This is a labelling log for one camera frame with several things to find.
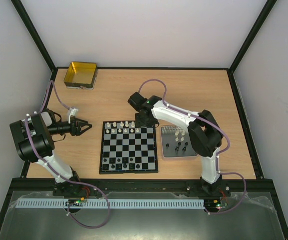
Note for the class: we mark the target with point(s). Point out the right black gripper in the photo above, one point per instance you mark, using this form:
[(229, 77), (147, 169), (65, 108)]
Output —
[(143, 119)]

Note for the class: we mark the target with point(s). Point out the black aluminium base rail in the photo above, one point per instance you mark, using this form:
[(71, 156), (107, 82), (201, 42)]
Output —
[(191, 188)]

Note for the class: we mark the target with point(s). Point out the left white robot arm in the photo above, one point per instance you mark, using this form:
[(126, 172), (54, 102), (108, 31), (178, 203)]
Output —
[(33, 141)]

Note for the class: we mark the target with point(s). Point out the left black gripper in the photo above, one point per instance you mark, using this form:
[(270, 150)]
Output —
[(76, 130)]

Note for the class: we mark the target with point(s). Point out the black and silver chessboard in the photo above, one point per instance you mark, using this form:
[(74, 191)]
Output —
[(127, 149)]

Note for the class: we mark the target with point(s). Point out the pink tin with chess pieces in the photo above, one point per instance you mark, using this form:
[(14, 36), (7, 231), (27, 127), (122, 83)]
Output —
[(176, 143)]

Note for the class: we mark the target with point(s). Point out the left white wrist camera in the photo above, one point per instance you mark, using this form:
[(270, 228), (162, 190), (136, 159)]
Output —
[(72, 111)]

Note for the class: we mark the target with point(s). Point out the white slotted cable duct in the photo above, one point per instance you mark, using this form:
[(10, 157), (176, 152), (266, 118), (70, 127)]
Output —
[(47, 203)]

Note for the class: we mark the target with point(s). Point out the gold open tin lid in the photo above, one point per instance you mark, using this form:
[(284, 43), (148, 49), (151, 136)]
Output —
[(81, 75)]

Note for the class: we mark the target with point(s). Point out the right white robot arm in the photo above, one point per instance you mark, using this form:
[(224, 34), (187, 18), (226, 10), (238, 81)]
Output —
[(202, 129)]

